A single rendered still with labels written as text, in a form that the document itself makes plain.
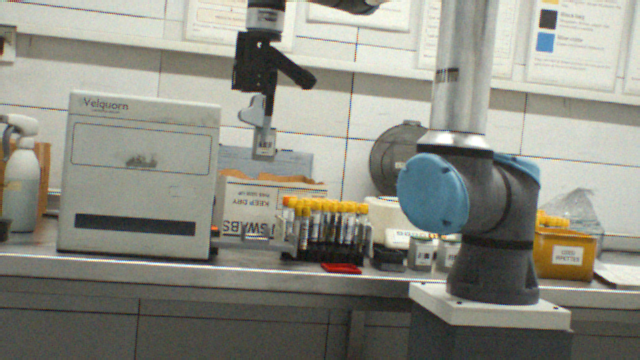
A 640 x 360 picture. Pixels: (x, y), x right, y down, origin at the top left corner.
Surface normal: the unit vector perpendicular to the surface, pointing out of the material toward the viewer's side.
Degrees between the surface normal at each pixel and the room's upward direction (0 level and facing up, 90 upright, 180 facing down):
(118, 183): 90
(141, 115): 90
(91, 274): 90
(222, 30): 92
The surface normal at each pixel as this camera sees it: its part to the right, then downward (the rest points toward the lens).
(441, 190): -0.72, 0.08
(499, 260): -0.07, -0.27
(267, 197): 0.16, 0.11
